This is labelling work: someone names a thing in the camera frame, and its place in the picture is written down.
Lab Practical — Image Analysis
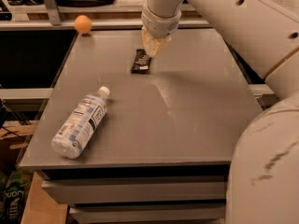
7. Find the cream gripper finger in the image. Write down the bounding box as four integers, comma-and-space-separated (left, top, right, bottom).
149, 43, 167, 58
142, 35, 152, 54

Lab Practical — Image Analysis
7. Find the black rxbar chocolate wrapper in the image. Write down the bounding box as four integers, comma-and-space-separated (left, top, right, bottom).
130, 49, 151, 75

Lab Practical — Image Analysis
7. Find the orange fruit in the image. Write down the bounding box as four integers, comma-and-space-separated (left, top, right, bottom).
74, 15, 92, 34

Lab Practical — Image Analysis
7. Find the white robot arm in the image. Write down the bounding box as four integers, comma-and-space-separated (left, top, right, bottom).
142, 0, 299, 224

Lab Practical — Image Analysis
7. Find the grey drawer cabinet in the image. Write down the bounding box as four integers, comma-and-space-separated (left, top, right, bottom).
21, 29, 261, 224

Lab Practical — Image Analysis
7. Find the clear plastic water bottle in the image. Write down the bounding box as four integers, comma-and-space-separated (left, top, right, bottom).
51, 87, 110, 159

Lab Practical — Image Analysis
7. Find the green nestle water pack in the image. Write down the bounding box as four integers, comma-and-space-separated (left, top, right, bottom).
0, 169, 33, 224

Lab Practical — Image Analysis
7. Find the brown cardboard box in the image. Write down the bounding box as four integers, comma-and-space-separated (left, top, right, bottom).
21, 173, 67, 224

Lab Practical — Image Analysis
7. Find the metal shelf rail frame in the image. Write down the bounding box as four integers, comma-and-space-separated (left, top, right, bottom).
0, 0, 213, 32

